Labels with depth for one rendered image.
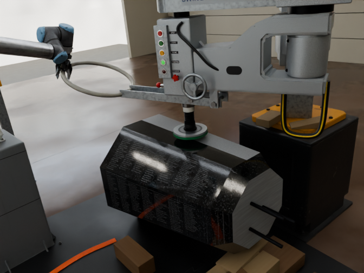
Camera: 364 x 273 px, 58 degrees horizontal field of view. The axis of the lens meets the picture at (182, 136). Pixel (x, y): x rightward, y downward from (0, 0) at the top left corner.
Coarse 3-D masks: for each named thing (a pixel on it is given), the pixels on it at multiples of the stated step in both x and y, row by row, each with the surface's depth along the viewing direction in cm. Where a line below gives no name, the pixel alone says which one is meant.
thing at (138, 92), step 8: (136, 88) 219; (144, 88) 216; (152, 88) 213; (160, 88) 211; (120, 96) 214; (128, 96) 211; (136, 96) 208; (144, 96) 205; (152, 96) 202; (160, 96) 200; (168, 96) 197; (176, 96) 195; (184, 96) 192; (208, 96) 198; (224, 96) 193; (192, 104) 192; (200, 104) 189; (208, 104) 187
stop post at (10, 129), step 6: (0, 84) 298; (0, 90) 301; (0, 96) 302; (0, 102) 304; (0, 108) 305; (0, 114) 306; (6, 114) 310; (0, 120) 308; (6, 120) 311; (6, 126) 313; (12, 132) 317
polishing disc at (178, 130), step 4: (196, 124) 213; (200, 124) 212; (176, 128) 209; (180, 128) 208; (200, 128) 206; (204, 128) 205; (176, 132) 203; (180, 132) 203; (184, 132) 202; (188, 132) 202; (192, 132) 201; (196, 132) 201; (200, 132) 200; (204, 132) 201; (180, 136) 199; (184, 136) 198; (188, 136) 197; (192, 136) 197
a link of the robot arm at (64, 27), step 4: (60, 24) 198; (64, 24) 201; (68, 24) 203; (60, 28) 197; (64, 28) 197; (68, 28) 198; (72, 28) 200; (64, 32) 198; (68, 32) 200; (72, 32) 201; (64, 36) 199; (68, 36) 201; (72, 36) 203; (64, 40) 201; (68, 40) 202; (72, 40) 205; (64, 44) 203; (68, 44) 204; (72, 44) 207
